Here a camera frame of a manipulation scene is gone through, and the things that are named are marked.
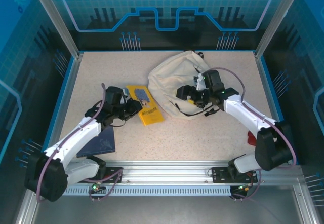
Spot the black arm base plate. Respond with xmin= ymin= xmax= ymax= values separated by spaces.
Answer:
xmin=211 ymin=167 xmax=258 ymax=183
xmin=97 ymin=167 xmax=124 ymax=183

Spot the cream canvas backpack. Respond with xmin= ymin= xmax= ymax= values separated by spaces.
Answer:
xmin=147 ymin=50 xmax=221 ymax=120

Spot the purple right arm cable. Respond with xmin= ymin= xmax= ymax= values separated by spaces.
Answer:
xmin=209 ymin=67 xmax=297 ymax=202

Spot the yellow book with blue picture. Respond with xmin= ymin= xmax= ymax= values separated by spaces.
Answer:
xmin=126 ymin=84 xmax=165 ymax=127

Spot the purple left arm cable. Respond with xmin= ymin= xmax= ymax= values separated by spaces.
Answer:
xmin=36 ymin=83 xmax=124 ymax=202

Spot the navy book with gold drawing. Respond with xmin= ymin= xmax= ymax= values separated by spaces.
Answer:
xmin=76 ymin=126 xmax=116 ymax=158

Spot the grey metal front tray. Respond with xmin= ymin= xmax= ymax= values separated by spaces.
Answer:
xmin=15 ymin=195 xmax=319 ymax=224

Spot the aluminium front rail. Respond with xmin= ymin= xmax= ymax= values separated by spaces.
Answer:
xmin=32 ymin=160 xmax=304 ymax=187

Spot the aluminium frame post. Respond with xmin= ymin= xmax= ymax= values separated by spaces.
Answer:
xmin=254 ymin=0 xmax=306 ymax=59
xmin=28 ymin=0 xmax=84 ymax=59

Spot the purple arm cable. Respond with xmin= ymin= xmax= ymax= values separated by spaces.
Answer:
xmin=36 ymin=83 xmax=124 ymax=202
xmin=209 ymin=67 xmax=297 ymax=202

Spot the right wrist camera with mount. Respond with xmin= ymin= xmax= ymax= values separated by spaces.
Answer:
xmin=193 ymin=73 xmax=206 ymax=92

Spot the red leather snap case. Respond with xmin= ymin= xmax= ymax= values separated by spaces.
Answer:
xmin=247 ymin=131 xmax=258 ymax=147

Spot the blue-edged table side rail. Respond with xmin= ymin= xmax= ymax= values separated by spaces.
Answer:
xmin=254 ymin=51 xmax=299 ymax=165
xmin=42 ymin=52 xmax=84 ymax=159

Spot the slotted grey cable duct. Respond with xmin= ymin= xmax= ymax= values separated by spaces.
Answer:
xmin=63 ymin=186 xmax=232 ymax=196

